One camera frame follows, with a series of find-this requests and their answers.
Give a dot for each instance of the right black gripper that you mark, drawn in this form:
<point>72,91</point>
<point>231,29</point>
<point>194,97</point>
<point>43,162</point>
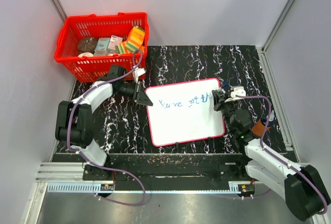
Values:
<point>223,97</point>

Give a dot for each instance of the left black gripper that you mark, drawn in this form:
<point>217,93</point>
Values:
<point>139,95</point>

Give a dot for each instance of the blue capped whiteboard marker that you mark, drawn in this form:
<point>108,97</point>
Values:
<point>225,85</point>

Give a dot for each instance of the pink framed whiteboard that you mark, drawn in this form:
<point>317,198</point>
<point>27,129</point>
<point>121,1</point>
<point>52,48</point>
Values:
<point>184,112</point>

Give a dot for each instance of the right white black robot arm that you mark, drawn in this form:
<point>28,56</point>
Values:
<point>301,187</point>

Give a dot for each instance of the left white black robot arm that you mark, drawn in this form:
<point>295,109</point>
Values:
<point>75,122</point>

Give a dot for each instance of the orange spray bottle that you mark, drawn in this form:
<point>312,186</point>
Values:
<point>258,128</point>

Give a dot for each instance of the green yellow sponge pack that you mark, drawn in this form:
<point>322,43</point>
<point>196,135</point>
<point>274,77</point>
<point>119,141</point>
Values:
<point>128,47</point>

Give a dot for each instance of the orange yellow sponge pack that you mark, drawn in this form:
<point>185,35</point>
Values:
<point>135,38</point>

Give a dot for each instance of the pink white snack box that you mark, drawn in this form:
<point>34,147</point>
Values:
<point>113,43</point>

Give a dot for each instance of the light blue snack box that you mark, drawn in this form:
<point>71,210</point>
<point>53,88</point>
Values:
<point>101,47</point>

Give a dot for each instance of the red plastic shopping basket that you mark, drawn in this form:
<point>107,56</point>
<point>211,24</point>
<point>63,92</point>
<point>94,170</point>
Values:
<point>88,69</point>

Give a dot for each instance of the white round lid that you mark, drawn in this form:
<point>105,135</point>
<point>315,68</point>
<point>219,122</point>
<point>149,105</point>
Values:
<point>85,54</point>

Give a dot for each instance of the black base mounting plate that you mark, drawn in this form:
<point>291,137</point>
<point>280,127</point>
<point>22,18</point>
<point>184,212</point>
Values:
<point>172,172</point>

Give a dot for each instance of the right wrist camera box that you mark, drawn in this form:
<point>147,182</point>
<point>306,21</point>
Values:
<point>236,93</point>

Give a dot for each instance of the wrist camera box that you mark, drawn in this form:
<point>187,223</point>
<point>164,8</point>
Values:
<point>137,73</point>
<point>236,93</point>

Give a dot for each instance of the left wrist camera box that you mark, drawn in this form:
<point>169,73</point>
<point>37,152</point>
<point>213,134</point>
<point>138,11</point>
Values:
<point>137,73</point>

